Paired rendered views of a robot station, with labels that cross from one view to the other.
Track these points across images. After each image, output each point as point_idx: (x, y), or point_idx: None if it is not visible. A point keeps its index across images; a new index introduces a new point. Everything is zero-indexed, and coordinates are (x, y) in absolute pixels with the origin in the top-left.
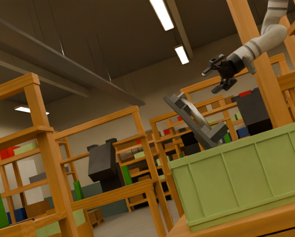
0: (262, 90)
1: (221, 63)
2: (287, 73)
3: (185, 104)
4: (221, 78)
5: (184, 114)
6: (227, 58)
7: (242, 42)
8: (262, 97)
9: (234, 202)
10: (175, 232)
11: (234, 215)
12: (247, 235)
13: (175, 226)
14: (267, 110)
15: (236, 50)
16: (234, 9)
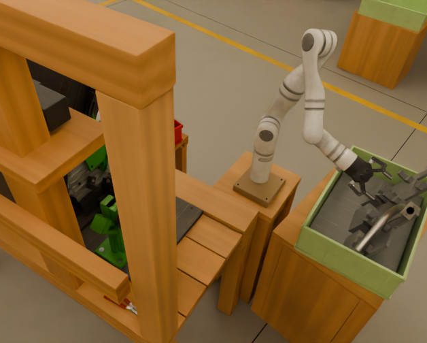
0: (170, 288)
1: (371, 167)
2: (99, 257)
3: (419, 181)
4: (364, 184)
5: None
6: (364, 160)
7: (155, 226)
8: (162, 305)
9: None
10: None
11: None
12: None
13: (423, 228)
14: (161, 320)
15: (353, 152)
16: (174, 139)
